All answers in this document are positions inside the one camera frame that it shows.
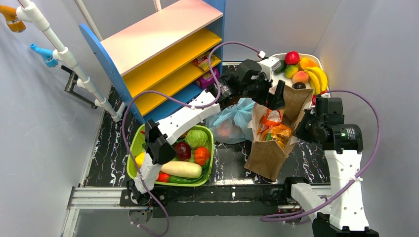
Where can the orange snack bag top shelf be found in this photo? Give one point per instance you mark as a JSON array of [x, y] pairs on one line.
[[280, 134]]

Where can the green avocado at back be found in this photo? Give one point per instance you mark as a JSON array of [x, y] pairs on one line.
[[281, 67]]

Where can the green chili pepper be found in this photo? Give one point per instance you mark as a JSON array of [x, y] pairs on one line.
[[181, 180]]

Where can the peach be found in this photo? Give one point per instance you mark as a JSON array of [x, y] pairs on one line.
[[300, 76]]

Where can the blue hook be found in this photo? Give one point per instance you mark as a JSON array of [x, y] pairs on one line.
[[46, 55]]

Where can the white orange snack bag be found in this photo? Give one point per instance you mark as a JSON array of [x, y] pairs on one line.
[[271, 118]]

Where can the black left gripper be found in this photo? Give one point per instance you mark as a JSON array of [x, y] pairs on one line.
[[271, 92]]

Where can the red bell pepper front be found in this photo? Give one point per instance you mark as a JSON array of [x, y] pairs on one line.
[[163, 177]]

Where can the green cabbage at back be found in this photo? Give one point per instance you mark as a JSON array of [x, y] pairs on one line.
[[196, 138]]

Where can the large orange pumpkin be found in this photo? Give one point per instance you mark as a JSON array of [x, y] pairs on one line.
[[224, 130]]

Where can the green red snack bag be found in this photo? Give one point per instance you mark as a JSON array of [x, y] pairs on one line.
[[203, 61]]

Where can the light blue plastic bag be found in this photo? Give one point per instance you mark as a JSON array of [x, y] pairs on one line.
[[239, 115]]

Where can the orange mango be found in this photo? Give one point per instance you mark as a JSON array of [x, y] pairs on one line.
[[306, 63]]

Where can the green leaf sprig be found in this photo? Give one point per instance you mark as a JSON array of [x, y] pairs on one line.
[[206, 167]]

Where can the yellow bell pepper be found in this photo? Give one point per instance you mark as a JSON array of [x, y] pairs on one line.
[[139, 160]]

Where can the yellow banana bunch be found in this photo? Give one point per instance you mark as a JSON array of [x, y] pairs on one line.
[[318, 79]]

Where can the purple snack bag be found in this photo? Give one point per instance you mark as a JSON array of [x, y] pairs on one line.
[[205, 80]]

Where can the dark red onion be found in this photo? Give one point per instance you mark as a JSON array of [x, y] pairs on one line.
[[183, 151]]

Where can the green plastic vegetable bin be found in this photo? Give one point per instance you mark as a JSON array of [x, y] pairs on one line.
[[138, 146]]

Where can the small orange pumpkin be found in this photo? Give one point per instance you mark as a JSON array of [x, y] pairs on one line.
[[201, 156]]

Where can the aluminium base frame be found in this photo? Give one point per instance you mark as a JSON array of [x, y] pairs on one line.
[[205, 200]]

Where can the blue yellow shelf unit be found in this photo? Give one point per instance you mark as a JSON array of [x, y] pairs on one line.
[[150, 63]]

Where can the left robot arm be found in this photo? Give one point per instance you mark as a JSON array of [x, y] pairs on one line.
[[160, 135]]

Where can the white pipe stand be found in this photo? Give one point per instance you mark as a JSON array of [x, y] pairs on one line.
[[29, 12]]

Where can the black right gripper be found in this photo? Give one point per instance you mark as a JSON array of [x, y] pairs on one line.
[[302, 127]]

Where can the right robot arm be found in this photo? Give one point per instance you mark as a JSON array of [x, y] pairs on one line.
[[342, 215]]

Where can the dark avocado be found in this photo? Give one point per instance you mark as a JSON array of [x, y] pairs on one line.
[[299, 85]]

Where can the white radish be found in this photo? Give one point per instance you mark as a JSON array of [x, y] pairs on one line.
[[182, 169]]

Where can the green yellow mango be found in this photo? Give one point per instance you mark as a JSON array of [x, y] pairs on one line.
[[290, 71]]

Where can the red apple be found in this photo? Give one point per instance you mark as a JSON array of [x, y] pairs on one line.
[[314, 99], [292, 58]]

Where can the orange hook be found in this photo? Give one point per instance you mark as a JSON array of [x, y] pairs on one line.
[[12, 20]]

